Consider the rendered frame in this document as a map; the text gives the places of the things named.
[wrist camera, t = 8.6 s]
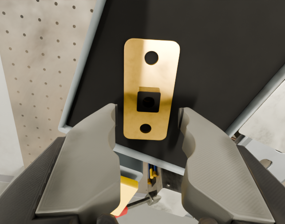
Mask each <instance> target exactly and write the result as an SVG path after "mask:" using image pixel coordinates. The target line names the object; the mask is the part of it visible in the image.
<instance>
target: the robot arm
mask: <svg viewBox="0 0 285 224"><path fill-rule="evenodd" d="M117 125H118V107H117V104H113V103H110V104H108V105H106V106H104V107H103V108H101V109H99V110H98V111H96V112H94V113H93V114H91V115H90V116H88V117H86V118H85V119H83V120H82V121H80V122H79V123H78V124H77V125H75V126H74V127H73V128H72V129H71V130H70V131H69V132H68V133H67V134H66V135H65V136H63V137H57V138H56V139H55V140H54V141H53V142H52V143H51V144H50V145H49V146H48V147H47V148H46V149H45V150H44V151H43V152H42V153H41V154H40V155H39V156H38V157H37V158H36V159H35V160H34V161H33V162H32V163H31V164H30V165H29V166H28V167H27V168H26V169H25V170H24V171H23V172H22V173H21V174H20V175H19V176H18V177H17V178H16V179H15V180H14V181H13V182H12V183H11V184H10V185H9V186H8V187H7V189H6V190H5V191H4V192H3V193H2V194H1V196H0V224H119V223H118V221H117V219H116V217H115V216H114V215H113V214H111V213H112V212H113V211H114V210H115V209H116V208H117V207H118V206H119V205H120V201H121V174H120V163H119V156H118V155H117V154H116V153H115V152H114V151H113V149H114V148H115V126H117ZM178 129H180V130H181V132H182V133H183V135H184V141H183V145H182V150H183V151H184V153H185V154H186V156H187V158H188V160H187V163H186V168H185V171H184V175H183V179H182V184H181V197H182V206H183V208H184V209H185V210H186V211H187V212H188V213H189V214H190V215H191V216H192V217H193V218H194V219H196V220H197V221H198V222H199V223H198V224H285V186H284V185H283V184H282V183H281V182H280V181H279V180H278V179H277V178H276V177H275V176H274V175H273V174H272V173H271V172H270V171H269V170H268V169H267V168H266V167H265V166H264V165H263V164H262V163H261V162H260V161H259V160H258V159H257V158H256V157H255V156H254V155H253V154H252V153H251V152H250V151H249V150H248V149H247V148H246V147H245V146H243V145H236V144H235V142H234V141H233V140H232V139H231V138H230V137H229V136H228V135H227V134H226V133H224V132H223V131H222V130H221V129H220V128H219V127H217V126H216V125H214V124H213V123H211V122H210V121H208V120H207V119H206V118H204V117H202V116H201V115H199V114H198V113H196V112H195V111H194V110H192V109H191V108H188V107H185V108H179V111H178Z"/></svg>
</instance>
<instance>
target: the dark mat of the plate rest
mask: <svg viewBox="0 0 285 224"><path fill-rule="evenodd" d="M130 38H140V39H154V40H172V41H175V42H176V43H177V44H178V45H179V47H180V52H179V58H178V66H177V72H176V77H175V84H174V91H173V97H172V103H171V109H170V117H169V123H168V129H167V135H166V137H165V139H163V140H142V139H128V138H126V137H125V136H124V133H123V125H124V46H125V43H126V41H127V40H129V39H130ZM284 63H285V0H107V1H106V4H105V7H104V10H103V13H102V16H101V19H100V22H99V25H98V28H97V31H96V34H95V37H94V40H93V43H92V46H91V49H90V53H89V56H88V59H87V62H86V65H85V68H84V71H83V74H82V77H81V80H80V83H79V86H78V89H77V92H76V95H75V98H74V101H73V104H72V107H71V111H70V114H69V117H68V120H67V123H66V125H68V126H71V127H74V126H75V125H77V124H78V123H79V122H80V121H82V120H83V119H85V118H86V117H88V116H90V115H91V114H93V113H94V112H96V111H98V110H99V109H101V108H103V107H104V106H106V105H108V104H110V103H113V104H117V107H118V125H117V126H115V143H117V144H119V145H122V146H125V147H127V148H131V149H133V150H136V151H138V152H141V153H144V154H147V155H149V156H152V157H155V158H157V159H160V160H163V161H165V162H168V163H171V164H174V165H177V166H179V167H182V168H186V163H187V160H188V158H187V156H186V154H185V153H184V151H183V150H182V145H183V141H184V135H183V133H182V132H181V130H180V129H178V111H179V108H185V107H188V108H191V109H192V110H194V111H195V112H196V113H198V114H199V115H201V116H202V117H204V118H206V119H207V120H208V121H210V122H211V123H213V124H214V125H216V126H217V127H219V128H220V129H221V130H222V131H223V132H225V130H226V129H227V128H228V127H229V126H230V125H231V124H232V123H233V122H234V120H235V119H236V118H237V117H238V116H239V115H240V114H241V112H242V111H243V110H244V109H245V108H246V107H247V105H248V104H249V103H250V102H251V101H252V100H253V99H254V97H255V96H256V95H257V94H258V93H259V92H260V91H261V90H262V89H263V87H264V86H265V85H266V84H267V83H268V82H269V81H270V79H271V78H272V77H273V76H274V75H275V74H276V73H277V71H278V70H279V69H280V68H281V67H282V66H283V64H284Z"/></svg>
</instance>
